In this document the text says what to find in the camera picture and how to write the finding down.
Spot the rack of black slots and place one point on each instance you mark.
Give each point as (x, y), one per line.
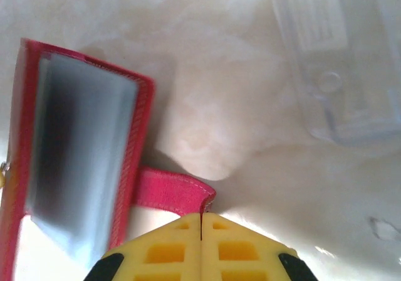
(329, 58)

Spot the yellow black finger of the left gripper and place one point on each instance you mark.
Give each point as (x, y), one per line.
(2, 177)

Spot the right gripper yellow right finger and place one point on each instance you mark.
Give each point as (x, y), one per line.
(213, 262)

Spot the red card holder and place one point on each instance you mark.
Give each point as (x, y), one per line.
(131, 130)

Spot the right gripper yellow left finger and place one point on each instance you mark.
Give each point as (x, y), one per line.
(188, 262)

